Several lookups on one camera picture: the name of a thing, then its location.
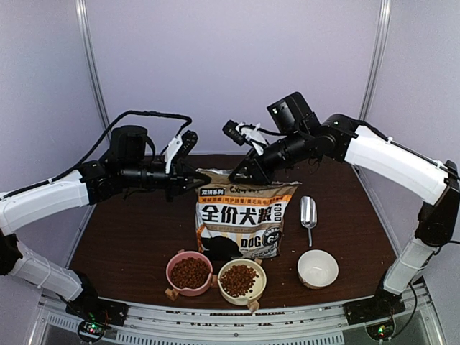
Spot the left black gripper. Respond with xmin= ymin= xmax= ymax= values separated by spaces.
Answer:
xmin=121 ymin=160 xmax=211 ymax=203

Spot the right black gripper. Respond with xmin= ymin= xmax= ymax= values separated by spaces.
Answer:
xmin=227 ymin=128 xmax=311 ymax=187

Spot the brown dog food bag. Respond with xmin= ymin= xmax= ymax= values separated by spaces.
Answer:
xmin=195 ymin=168 xmax=301 ymax=262

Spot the metal food scoop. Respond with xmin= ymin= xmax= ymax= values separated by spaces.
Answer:
xmin=300 ymin=196 xmax=317 ymax=247

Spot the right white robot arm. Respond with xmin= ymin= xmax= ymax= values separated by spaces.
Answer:
xmin=223 ymin=91 xmax=459 ymax=324

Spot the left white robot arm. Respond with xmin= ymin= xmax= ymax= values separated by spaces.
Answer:
xmin=1 ymin=125 xmax=211 ymax=323

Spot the pink pet bowl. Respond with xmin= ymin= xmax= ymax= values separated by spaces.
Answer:
xmin=166 ymin=251 xmax=213 ymax=297

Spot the yellow pet bowl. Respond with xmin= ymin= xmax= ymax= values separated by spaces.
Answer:
xmin=217 ymin=258 xmax=267 ymax=306

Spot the brown kibble in pink bowl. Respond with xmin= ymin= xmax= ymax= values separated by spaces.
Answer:
xmin=170 ymin=257 xmax=211 ymax=289

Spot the brown kibble in yellow bowl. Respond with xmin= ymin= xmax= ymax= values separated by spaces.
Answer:
xmin=219 ymin=264 xmax=259 ymax=298

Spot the wooden bowl stand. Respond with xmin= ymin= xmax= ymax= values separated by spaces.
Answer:
xmin=165 ymin=271 xmax=259 ymax=312

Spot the white ceramic bowl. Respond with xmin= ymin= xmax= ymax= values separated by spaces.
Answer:
xmin=297 ymin=249 xmax=339 ymax=290

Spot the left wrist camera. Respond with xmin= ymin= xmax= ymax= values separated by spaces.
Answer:
xmin=164 ymin=130 xmax=198 ymax=174

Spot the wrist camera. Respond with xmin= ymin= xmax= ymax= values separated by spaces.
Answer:
xmin=222 ymin=120 xmax=269 ymax=155
xmin=164 ymin=130 xmax=198 ymax=174

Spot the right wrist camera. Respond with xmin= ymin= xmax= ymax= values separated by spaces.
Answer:
xmin=222 ymin=120 xmax=269 ymax=155

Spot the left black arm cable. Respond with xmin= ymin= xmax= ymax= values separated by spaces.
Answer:
xmin=0 ymin=109 xmax=194 ymax=198

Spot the front aluminium rail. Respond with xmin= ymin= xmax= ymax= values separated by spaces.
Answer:
xmin=26 ymin=282 xmax=446 ymax=344

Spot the right aluminium frame post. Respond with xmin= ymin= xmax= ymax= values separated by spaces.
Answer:
xmin=359 ymin=0 xmax=392 ymax=121

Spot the aluminium frame post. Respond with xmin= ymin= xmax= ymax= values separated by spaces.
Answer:
xmin=359 ymin=0 xmax=392 ymax=121
xmin=75 ymin=0 xmax=109 ymax=129

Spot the left aluminium frame post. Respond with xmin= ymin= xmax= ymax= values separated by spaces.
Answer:
xmin=75 ymin=0 xmax=109 ymax=129

